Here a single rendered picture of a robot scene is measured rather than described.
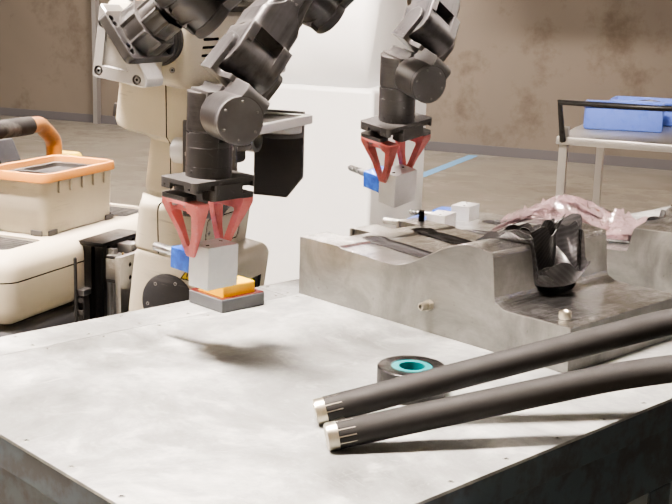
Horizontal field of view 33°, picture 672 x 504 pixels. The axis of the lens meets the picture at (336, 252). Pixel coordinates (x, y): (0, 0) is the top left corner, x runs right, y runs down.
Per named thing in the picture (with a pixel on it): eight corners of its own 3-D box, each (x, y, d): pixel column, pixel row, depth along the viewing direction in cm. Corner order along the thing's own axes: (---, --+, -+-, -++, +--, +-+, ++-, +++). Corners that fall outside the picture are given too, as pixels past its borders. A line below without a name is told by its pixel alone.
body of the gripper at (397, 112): (432, 128, 182) (435, 83, 179) (388, 141, 176) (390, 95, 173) (403, 119, 187) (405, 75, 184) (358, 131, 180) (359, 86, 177)
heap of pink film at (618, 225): (481, 235, 195) (483, 190, 194) (518, 219, 210) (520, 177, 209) (632, 255, 183) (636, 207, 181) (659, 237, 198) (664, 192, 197)
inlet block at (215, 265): (139, 268, 149) (140, 228, 148) (169, 262, 153) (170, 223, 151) (207, 291, 141) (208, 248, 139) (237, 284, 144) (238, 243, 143)
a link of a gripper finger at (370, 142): (419, 180, 184) (422, 124, 180) (388, 191, 179) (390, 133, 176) (388, 169, 188) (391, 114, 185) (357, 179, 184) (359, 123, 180)
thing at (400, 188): (337, 185, 191) (338, 155, 189) (359, 178, 195) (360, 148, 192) (394, 208, 183) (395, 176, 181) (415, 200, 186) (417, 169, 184)
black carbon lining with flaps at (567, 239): (355, 251, 175) (357, 190, 173) (425, 238, 186) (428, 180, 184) (539, 297, 151) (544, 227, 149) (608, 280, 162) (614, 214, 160)
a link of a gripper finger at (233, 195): (253, 253, 145) (255, 180, 143) (211, 262, 140) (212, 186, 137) (216, 243, 149) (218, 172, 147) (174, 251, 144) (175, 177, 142)
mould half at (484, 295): (298, 293, 177) (300, 207, 174) (412, 269, 195) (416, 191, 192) (567, 374, 142) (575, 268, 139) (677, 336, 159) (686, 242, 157)
